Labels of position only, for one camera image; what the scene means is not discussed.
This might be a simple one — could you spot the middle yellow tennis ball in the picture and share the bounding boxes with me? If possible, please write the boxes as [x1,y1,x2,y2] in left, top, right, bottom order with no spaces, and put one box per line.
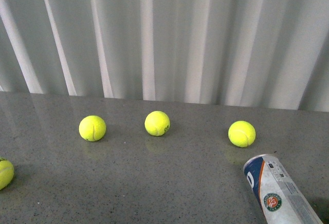
[144,110,170,137]

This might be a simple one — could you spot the crushed tennis ball can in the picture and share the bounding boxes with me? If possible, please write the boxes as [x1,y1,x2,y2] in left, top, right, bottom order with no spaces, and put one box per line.
[243,154,322,223]

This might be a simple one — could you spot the far left tennis ball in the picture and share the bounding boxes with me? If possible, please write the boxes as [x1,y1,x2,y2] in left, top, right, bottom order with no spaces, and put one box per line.
[0,157,14,190]

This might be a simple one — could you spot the right yellow tennis ball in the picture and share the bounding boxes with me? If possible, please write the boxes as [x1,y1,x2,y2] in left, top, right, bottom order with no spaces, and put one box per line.
[228,121,256,147]

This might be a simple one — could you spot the left yellow tennis ball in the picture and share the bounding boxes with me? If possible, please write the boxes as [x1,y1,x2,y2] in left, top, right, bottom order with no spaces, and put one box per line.
[79,115,106,142]

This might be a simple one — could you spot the yellow tennis ball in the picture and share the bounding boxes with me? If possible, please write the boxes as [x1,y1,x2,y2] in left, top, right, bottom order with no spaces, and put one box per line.
[144,110,170,137]
[228,121,256,147]
[79,115,106,142]

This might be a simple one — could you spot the white pleated curtain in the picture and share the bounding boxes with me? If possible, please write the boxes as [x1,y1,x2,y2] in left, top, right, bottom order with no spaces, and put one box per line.
[1,0,328,111]

